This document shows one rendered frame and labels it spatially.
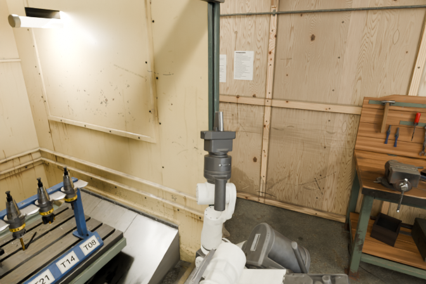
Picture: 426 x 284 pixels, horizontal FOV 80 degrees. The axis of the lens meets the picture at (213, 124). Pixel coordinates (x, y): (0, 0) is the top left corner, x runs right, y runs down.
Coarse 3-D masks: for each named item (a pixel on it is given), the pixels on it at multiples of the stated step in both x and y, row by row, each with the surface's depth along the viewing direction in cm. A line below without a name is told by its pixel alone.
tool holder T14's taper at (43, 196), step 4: (40, 188) 103; (44, 188) 104; (40, 192) 103; (44, 192) 104; (40, 196) 103; (44, 196) 104; (48, 196) 106; (40, 200) 104; (44, 200) 104; (48, 200) 105
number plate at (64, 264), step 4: (72, 252) 114; (68, 256) 112; (72, 256) 113; (76, 256) 114; (60, 260) 110; (64, 260) 111; (68, 260) 112; (72, 260) 113; (76, 260) 114; (56, 264) 108; (60, 264) 109; (64, 264) 110; (68, 264) 111; (72, 264) 112; (60, 268) 108; (64, 268) 109; (68, 268) 110; (64, 272) 108
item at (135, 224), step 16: (96, 208) 165; (112, 208) 163; (128, 208) 159; (112, 224) 153; (128, 224) 151; (144, 224) 149; (160, 224) 147; (176, 224) 142; (128, 240) 143; (144, 240) 141; (160, 240) 140; (176, 240) 142; (128, 256) 136; (144, 256) 135; (160, 256) 133; (176, 256) 145; (96, 272) 133; (112, 272) 131; (128, 272) 130; (144, 272) 128; (160, 272) 133
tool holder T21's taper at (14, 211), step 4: (12, 200) 94; (8, 204) 94; (12, 204) 94; (16, 204) 96; (8, 208) 94; (12, 208) 94; (16, 208) 96; (8, 212) 94; (12, 212) 94; (16, 212) 95; (20, 212) 97; (8, 216) 94; (12, 216) 95; (16, 216) 95
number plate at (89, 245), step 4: (92, 236) 123; (88, 240) 121; (92, 240) 122; (96, 240) 123; (84, 244) 119; (88, 244) 120; (92, 244) 121; (96, 244) 123; (84, 248) 118; (88, 248) 119; (92, 248) 120; (84, 252) 117; (88, 252) 118
